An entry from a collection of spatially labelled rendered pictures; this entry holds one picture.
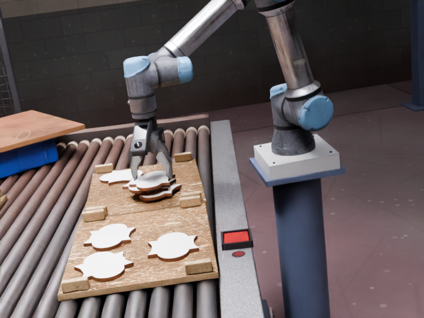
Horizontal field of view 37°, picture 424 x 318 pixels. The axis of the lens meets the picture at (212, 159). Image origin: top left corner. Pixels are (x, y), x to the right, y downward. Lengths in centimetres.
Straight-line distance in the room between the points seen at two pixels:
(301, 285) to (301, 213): 28
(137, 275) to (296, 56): 86
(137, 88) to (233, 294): 70
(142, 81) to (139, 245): 47
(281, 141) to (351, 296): 117
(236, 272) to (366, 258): 205
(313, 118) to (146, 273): 80
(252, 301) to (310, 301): 105
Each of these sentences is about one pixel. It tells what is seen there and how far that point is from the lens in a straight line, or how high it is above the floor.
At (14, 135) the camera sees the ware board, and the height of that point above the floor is 104.
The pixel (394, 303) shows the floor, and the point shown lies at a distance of 304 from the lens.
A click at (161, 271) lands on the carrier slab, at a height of 94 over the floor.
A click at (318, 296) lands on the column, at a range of 235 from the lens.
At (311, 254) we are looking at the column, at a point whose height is 55.
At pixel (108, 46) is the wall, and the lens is 667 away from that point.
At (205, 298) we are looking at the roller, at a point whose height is 92.
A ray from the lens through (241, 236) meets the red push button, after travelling 155.
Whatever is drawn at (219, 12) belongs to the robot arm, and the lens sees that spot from 196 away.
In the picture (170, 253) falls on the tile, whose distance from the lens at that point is 147.
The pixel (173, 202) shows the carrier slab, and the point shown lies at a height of 94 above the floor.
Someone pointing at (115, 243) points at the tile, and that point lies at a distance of 157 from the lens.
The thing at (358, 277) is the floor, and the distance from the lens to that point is 324.
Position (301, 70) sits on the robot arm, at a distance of 194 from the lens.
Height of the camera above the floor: 158
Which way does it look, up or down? 18 degrees down
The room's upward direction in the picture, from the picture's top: 7 degrees counter-clockwise
